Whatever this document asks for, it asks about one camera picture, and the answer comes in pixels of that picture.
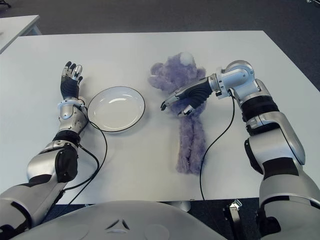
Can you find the grey robot torso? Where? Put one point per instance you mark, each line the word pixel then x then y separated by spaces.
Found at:
pixel 112 222

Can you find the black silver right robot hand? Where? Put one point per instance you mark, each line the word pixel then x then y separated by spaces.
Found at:
pixel 195 92

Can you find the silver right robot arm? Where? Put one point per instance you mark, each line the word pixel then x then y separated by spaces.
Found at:
pixel 270 140

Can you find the white side table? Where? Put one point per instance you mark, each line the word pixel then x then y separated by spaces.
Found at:
pixel 15 27

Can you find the white table leg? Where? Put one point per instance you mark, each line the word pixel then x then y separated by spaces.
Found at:
pixel 183 206

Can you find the white plate with black rim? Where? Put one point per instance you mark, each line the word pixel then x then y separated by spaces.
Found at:
pixel 116 109

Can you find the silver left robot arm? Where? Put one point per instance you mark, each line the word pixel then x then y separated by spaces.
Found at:
pixel 42 165

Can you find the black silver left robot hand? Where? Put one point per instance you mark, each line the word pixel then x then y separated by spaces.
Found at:
pixel 70 86

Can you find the purple plush bunny doll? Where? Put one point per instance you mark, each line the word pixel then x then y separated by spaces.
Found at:
pixel 180 72

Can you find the metal table clamp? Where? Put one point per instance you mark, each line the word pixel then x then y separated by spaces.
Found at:
pixel 235 206

